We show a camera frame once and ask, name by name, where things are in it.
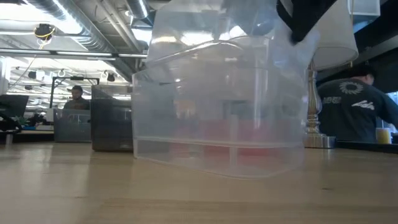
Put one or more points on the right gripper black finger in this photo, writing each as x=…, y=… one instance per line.
x=303, y=18

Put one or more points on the smoke grey plastic basket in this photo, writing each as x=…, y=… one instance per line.
x=72, y=127
x=112, y=124

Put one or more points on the table lamp with white shade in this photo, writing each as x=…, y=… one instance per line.
x=337, y=37

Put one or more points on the person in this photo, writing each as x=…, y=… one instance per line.
x=77, y=101
x=351, y=112

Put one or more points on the red box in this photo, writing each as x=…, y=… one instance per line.
x=255, y=130

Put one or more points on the yellow cup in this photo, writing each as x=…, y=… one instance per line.
x=383, y=136

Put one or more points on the dark counter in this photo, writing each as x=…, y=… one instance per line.
x=367, y=146

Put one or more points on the long ceiling light bar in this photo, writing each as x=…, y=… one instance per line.
x=71, y=53

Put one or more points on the black ceiling dome device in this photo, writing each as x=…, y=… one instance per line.
x=44, y=31

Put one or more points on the background office desk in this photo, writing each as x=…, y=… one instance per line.
x=31, y=134

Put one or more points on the black computer monitor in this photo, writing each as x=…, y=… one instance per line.
x=13, y=105

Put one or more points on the small silver ceiling duct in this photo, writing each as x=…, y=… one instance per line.
x=138, y=7

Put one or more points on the large silver ceiling duct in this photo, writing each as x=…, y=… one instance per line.
x=90, y=34

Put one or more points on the black metal frame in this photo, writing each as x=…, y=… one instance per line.
x=53, y=90

